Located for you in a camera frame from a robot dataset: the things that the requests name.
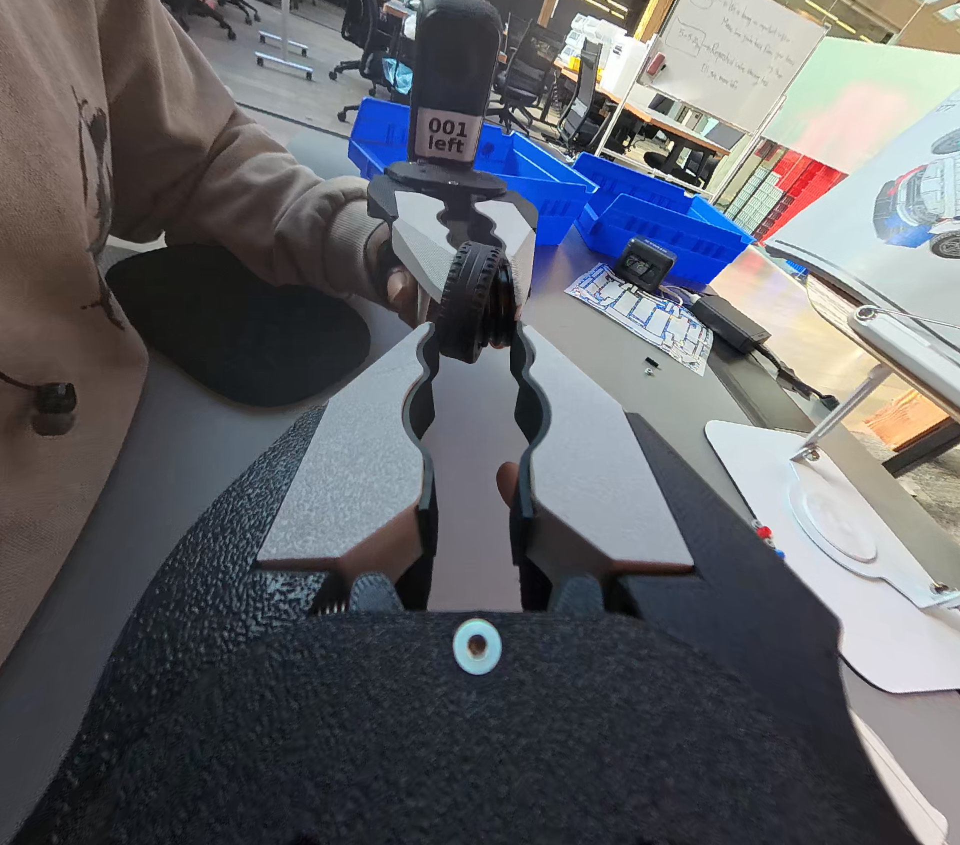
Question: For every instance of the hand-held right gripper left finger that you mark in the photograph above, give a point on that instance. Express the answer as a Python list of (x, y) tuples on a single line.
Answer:
[(345, 485)]

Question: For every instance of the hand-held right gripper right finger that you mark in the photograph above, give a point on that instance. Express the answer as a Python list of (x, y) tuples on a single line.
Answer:
[(607, 485)]

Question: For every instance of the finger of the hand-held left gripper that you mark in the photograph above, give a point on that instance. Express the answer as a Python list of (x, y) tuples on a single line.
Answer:
[(420, 237), (517, 237)]

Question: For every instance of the black toy wheel rim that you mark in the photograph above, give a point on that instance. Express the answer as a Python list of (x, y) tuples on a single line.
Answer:
[(506, 297)]

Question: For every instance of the black rubber toy tyre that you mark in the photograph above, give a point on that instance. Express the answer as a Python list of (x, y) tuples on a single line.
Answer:
[(465, 305)]

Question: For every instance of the person's left hand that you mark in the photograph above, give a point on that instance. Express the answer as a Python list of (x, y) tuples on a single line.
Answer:
[(405, 297)]

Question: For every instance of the teal plastic bag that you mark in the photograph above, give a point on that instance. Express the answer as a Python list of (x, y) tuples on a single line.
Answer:
[(399, 76)]

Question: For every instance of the black office chair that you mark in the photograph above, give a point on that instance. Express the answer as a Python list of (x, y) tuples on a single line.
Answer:
[(581, 102), (521, 80), (360, 35)]

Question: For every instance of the stack of white storage boxes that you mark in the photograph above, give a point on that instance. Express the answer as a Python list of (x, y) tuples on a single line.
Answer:
[(607, 54)]

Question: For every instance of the blue plastic storage bin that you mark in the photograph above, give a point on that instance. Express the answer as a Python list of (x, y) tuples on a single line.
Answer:
[(675, 230)]

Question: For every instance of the white book stand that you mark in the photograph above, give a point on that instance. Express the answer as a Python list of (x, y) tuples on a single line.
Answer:
[(765, 470)]

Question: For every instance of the sticker sheet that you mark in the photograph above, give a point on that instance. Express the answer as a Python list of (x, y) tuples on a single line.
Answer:
[(652, 327)]

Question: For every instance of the red small brick pin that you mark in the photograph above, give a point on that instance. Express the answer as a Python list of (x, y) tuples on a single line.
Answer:
[(763, 531)]

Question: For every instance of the background long wooden table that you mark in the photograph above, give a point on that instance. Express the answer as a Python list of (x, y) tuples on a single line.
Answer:
[(660, 121)]

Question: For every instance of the black textured pad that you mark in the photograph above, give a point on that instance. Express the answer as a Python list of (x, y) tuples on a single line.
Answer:
[(240, 327)]

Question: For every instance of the white whiteboard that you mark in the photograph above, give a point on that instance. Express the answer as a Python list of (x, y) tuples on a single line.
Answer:
[(735, 42)]

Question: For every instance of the stack of red blue crates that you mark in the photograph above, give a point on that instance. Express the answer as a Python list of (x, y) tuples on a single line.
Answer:
[(795, 192)]

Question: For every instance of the wooden pillar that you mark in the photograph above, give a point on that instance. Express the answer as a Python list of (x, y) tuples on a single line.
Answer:
[(900, 421)]

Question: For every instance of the instruction booklet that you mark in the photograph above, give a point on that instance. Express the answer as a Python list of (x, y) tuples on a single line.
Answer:
[(847, 200)]

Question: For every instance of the person in beige hoodie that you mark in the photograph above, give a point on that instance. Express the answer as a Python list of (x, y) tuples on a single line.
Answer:
[(75, 185)]

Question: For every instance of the black small camera device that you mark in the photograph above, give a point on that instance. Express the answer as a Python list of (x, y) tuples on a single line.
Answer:
[(645, 266)]

